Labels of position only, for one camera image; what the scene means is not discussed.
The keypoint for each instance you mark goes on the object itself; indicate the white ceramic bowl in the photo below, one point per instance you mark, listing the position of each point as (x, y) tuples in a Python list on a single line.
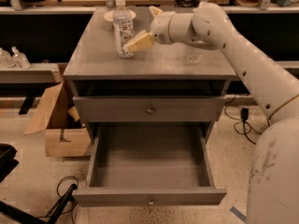
[(109, 15)]

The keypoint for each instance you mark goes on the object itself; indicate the brown cardboard box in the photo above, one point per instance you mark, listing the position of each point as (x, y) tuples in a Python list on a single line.
[(58, 118)]

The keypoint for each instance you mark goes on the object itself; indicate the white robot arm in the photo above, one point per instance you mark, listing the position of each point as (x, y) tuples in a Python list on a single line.
[(273, 194)]

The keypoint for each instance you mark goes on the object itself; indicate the clear green label water bottle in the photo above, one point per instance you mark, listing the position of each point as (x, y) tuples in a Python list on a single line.
[(193, 55)]

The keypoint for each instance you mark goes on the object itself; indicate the open grey middle drawer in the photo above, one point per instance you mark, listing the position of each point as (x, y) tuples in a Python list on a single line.
[(133, 165)]

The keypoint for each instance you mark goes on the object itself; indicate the black stand leg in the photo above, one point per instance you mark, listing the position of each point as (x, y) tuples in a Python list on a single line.
[(65, 204)]

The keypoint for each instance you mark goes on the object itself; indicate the black chair edge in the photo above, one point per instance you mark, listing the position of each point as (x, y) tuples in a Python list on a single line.
[(7, 160)]

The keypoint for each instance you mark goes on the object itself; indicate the clear sanitizer pump bottle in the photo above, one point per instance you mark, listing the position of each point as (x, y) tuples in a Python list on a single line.
[(20, 58)]

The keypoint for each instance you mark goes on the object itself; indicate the grey wooden drawer cabinet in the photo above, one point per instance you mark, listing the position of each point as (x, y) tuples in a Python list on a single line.
[(95, 69)]

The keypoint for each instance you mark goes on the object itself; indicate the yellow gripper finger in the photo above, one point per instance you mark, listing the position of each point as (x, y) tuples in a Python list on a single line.
[(143, 40), (155, 11)]

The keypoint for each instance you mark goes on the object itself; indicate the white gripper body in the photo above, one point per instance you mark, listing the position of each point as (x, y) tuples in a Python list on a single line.
[(160, 27)]

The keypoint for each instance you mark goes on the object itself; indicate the blue label plastic bottle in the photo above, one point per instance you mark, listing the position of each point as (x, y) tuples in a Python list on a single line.
[(123, 28)]

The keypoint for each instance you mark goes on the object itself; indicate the closed grey upper drawer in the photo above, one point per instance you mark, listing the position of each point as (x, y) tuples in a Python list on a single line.
[(122, 109)]

